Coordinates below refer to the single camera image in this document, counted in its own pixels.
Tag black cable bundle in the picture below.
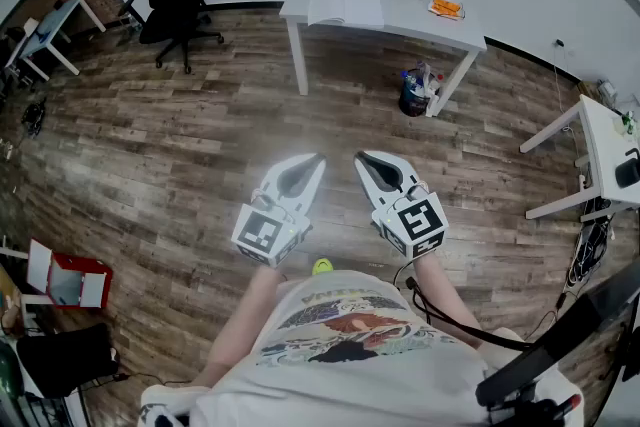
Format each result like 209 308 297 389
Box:
567 197 616 291

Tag black bag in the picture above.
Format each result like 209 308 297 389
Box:
17 322 121 399

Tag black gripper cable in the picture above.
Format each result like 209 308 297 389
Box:
392 264 531 351

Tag white desk blue top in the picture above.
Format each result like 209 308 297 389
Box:
4 0 107 82

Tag cardboard box with wires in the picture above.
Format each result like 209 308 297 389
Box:
579 78 619 103

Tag red white open box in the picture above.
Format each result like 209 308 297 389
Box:
25 238 114 310

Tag small green plant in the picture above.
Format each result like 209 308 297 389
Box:
613 112 640 137

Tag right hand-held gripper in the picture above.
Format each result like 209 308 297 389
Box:
353 151 450 261

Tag black floor cables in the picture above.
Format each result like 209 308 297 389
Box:
22 98 49 139

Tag dark green container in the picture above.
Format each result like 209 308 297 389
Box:
0 339 26 412

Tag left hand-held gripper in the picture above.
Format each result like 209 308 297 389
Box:
230 153 327 269

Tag black mug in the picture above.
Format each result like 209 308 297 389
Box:
614 148 640 189

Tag person's left forearm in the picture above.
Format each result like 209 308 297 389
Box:
189 263 294 389

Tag person's right forearm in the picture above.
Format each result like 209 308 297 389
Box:
410 254 489 354

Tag white printed t-shirt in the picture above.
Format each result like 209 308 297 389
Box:
139 267 584 427

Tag black trash bin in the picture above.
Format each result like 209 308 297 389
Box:
398 61 446 118

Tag cluttered storage shelf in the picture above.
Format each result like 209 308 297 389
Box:
0 244 46 336

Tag black red handle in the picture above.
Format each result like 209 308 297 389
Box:
544 392 584 422

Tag black strap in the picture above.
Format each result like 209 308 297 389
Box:
474 259 640 411

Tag orange packet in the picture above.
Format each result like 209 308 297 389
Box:
427 0 466 22

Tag yellow covered book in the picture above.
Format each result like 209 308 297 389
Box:
306 0 386 29

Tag small white desk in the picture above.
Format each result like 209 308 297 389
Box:
519 93 640 221

